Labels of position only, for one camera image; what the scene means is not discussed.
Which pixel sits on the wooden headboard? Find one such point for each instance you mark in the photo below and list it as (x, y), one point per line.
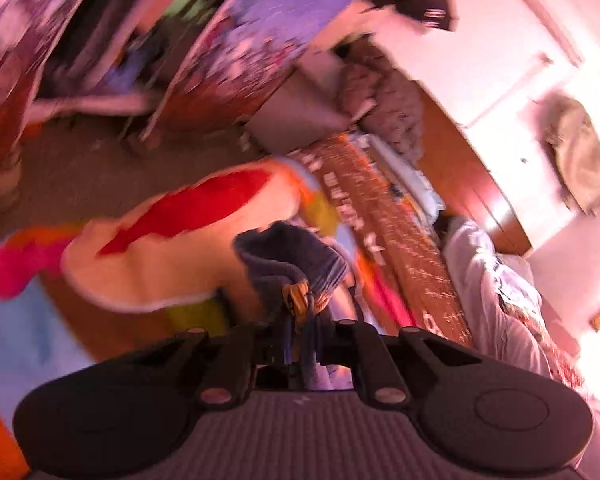
(472, 185)

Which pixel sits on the grey nightstand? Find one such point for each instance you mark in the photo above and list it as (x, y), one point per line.
(300, 105)

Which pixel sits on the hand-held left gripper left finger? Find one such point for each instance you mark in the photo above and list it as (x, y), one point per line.
(275, 345)

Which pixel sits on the narrow blue printed wardrobe curtain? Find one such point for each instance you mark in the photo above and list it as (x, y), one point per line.
(280, 20)

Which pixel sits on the wide blue printed wardrobe curtain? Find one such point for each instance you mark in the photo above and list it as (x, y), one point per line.
(25, 35)

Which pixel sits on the lilac quilt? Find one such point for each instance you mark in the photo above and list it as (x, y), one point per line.
(490, 275)

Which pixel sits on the colourful printed bed sheet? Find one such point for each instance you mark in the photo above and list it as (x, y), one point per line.
(180, 220)

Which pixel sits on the light blue pillow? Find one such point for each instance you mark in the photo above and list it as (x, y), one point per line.
(405, 175)

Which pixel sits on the brown quilted jacket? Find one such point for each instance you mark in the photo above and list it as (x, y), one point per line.
(390, 105)

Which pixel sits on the blue printed pants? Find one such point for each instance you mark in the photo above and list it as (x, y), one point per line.
(290, 250)

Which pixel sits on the floral blanket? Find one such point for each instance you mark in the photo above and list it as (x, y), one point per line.
(555, 355)

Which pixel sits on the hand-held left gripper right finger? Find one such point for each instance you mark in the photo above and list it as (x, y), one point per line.
(350, 355)

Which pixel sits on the beige hanging garment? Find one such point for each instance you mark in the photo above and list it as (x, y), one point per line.
(585, 155)

